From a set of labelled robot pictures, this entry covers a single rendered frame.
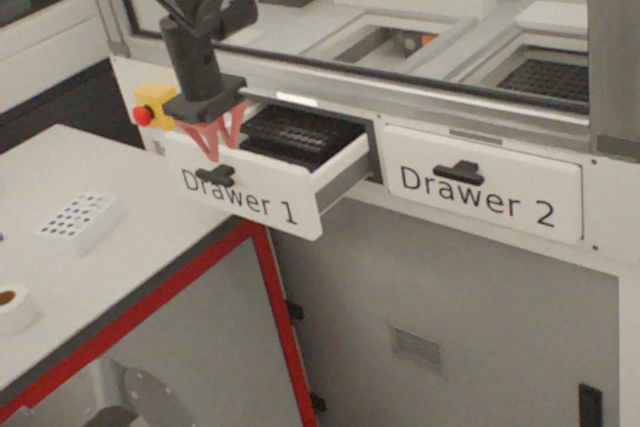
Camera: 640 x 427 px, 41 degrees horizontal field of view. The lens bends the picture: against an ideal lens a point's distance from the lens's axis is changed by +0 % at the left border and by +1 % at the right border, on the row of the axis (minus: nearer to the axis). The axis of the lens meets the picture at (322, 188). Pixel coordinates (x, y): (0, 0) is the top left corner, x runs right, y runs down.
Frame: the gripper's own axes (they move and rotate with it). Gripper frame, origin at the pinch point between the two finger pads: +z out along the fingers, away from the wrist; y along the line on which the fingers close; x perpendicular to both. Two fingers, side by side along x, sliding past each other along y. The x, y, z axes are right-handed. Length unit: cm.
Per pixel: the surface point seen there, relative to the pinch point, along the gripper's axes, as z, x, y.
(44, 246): 17.9, 34.1, -14.4
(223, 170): 4.6, 2.4, 1.0
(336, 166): 7.4, -9.5, 11.4
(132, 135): 39, 86, 39
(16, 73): 10, 83, 16
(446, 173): 5.2, -27.1, 13.2
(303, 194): 6.0, -11.1, 2.5
